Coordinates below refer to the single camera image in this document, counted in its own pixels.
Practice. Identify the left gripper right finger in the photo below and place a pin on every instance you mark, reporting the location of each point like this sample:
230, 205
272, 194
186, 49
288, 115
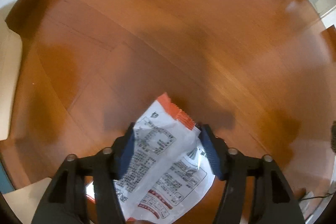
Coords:
273, 199

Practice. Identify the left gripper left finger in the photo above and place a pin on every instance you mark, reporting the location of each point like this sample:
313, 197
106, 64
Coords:
65, 199

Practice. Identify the white orange snack wrapper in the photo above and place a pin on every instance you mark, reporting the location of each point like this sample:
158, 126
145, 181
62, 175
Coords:
169, 172

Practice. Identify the beige square trash bin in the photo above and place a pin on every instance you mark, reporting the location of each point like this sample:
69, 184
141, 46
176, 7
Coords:
11, 56

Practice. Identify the round beige lidded bucket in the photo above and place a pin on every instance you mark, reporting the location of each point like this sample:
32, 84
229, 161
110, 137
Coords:
26, 199

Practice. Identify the teal cooler box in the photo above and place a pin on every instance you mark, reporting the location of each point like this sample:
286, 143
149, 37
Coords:
5, 184

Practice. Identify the steel wool scrubber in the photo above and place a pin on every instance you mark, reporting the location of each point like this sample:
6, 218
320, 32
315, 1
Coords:
333, 137

